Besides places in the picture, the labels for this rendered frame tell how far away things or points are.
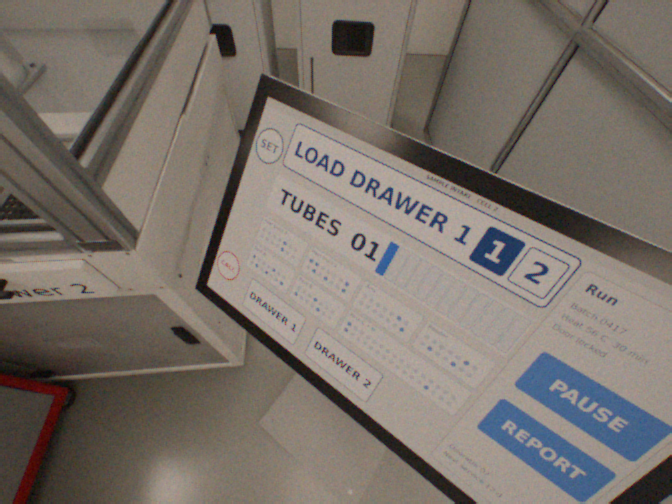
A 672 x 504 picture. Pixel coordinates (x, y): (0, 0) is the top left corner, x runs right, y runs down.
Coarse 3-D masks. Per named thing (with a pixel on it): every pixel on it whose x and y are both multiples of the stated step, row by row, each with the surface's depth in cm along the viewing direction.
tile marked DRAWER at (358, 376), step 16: (320, 336) 35; (304, 352) 37; (320, 352) 36; (336, 352) 35; (352, 352) 34; (336, 368) 35; (352, 368) 34; (368, 368) 33; (352, 384) 34; (368, 384) 33; (368, 400) 34
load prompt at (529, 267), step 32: (288, 160) 34; (320, 160) 32; (352, 160) 30; (352, 192) 31; (384, 192) 29; (416, 192) 28; (416, 224) 28; (448, 224) 27; (480, 224) 26; (448, 256) 28; (480, 256) 26; (512, 256) 25; (544, 256) 24; (576, 256) 23; (512, 288) 26; (544, 288) 25
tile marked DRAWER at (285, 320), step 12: (252, 288) 39; (264, 288) 38; (252, 300) 39; (264, 300) 38; (276, 300) 37; (252, 312) 39; (264, 312) 38; (276, 312) 38; (288, 312) 37; (300, 312) 36; (276, 324) 38; (288, 324) 37; (300, 324) 36; (288, 336) 37
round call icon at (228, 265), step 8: (224, 248) 40; (224, 256) 40; (232, 256) 39; (216, 264) 41; (224, 264) 40; (232, 264) 40; (240, 264) 39; (216, 272) 41; (224, 272) 41; (232, 272) 40; (232, 280) 40
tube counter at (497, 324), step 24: (360, 240) 31; (384, 240) 30; (360, 264) 32; (384, 264) 30; (408, 264) 29; (432, 264) 28; (408, 288) 30; (432, 288) 29; (456, 288) 28; (480, 288) 27; (456, 312) 28; (480, 312) 27; (504, 312) 26; (480, 336) 27; (504, 336) 27
